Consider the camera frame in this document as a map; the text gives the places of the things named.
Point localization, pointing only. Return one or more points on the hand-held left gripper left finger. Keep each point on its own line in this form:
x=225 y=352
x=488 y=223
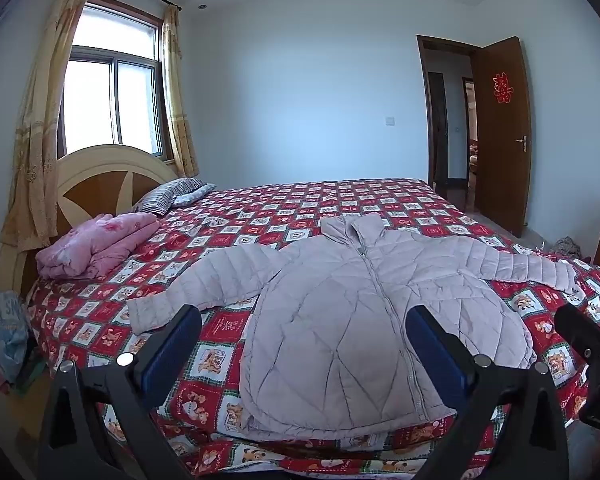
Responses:
x=172 y=355

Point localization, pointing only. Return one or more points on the striped pillow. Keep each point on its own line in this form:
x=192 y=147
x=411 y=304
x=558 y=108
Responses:
x=162 y=197

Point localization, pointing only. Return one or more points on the red paper door decoration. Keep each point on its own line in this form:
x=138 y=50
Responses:
x=501 y=87

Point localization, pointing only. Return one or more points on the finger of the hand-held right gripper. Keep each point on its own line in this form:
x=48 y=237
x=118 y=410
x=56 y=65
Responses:
x=587 y=335

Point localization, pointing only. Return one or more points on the beige quilted down jacket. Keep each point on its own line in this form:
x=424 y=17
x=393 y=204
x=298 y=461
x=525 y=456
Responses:
x=340 y=310

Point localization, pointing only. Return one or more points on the pale patterned pillow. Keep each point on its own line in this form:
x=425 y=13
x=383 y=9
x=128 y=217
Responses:
x=195 y=194

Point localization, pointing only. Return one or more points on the pink floral folded quilt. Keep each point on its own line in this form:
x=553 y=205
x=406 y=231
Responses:
x=95 y=245

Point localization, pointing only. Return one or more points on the window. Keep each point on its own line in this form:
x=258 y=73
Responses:
x=110 y=100

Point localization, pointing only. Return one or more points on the long yellow floral curtain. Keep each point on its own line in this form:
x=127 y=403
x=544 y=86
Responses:
x=45 y=135

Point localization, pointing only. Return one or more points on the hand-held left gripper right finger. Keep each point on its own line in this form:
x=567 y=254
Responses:
x=432 y=355

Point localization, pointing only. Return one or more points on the cream and wood headboard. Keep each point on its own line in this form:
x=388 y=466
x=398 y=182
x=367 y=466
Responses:
x=95 y=190

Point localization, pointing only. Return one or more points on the dark wooden door frame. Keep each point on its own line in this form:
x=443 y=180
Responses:
x=421 y=110

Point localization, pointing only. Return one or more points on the blue printed plastic bag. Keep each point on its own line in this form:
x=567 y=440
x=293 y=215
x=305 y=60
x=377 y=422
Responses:
x=10 y=335

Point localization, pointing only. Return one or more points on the pile of dark clothes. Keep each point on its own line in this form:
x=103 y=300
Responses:
x=565 y=246

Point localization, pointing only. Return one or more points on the brown wooden door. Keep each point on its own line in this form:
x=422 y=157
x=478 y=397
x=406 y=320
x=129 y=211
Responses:
x=500 y=170

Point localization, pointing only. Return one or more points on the red checkered cartoon bedsheet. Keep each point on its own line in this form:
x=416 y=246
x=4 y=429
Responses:
x=105 y=310

